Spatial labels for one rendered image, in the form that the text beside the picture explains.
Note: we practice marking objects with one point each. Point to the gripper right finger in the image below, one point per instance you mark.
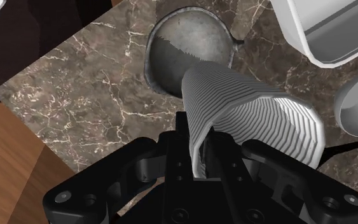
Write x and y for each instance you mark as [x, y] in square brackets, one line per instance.
[290, 180]

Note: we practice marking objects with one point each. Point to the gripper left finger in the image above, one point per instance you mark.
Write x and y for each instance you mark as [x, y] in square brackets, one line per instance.
[104, 180]

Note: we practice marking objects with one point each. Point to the white ribbed cup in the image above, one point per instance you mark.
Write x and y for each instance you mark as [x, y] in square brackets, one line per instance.
[247, 105]

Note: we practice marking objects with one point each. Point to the white rectangular box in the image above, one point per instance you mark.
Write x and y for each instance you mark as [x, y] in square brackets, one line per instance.
[327, 28]

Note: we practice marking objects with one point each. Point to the grey metal bowl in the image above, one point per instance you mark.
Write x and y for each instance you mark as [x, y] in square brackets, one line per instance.
[188, 37]

